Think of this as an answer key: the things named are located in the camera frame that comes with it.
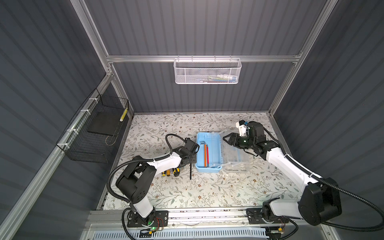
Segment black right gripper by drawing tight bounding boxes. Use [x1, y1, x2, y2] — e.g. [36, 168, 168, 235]
[222, 132, 255, 150]

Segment orange hex key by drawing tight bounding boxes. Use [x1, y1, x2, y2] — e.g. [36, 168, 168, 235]
[204, 144, 208, 168]

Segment red hex key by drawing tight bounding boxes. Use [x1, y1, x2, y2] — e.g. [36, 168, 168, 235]
[204, 143, 210, 168]

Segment blue plastic tool box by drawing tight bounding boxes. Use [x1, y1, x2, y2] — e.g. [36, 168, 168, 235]
[196, 130, 252, 174]

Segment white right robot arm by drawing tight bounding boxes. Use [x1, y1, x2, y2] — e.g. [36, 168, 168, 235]
[223, 120, 342, 226]

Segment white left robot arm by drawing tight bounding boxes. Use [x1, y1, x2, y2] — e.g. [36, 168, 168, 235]
[115, 138, 200, 224]

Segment yellow marker in basket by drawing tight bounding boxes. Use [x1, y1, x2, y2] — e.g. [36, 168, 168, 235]
[120, 108, 128, 122]

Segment black pad in basket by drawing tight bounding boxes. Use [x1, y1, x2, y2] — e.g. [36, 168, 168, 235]
[87, 112, 122, 137]

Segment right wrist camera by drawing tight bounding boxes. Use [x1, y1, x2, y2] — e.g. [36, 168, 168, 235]
[236, 120, 248, 137]

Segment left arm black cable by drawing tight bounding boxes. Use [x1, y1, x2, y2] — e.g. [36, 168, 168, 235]
[106, 133, 193, 240]

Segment white wire mesh basket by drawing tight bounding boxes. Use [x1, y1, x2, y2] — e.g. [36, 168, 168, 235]
[173, 57, 242, 85]

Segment black wire basket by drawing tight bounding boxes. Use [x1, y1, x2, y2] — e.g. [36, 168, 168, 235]
[57, 90, 130, 164]

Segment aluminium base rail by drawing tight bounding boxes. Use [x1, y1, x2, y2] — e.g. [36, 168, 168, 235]
[80, 205, 331, 240]

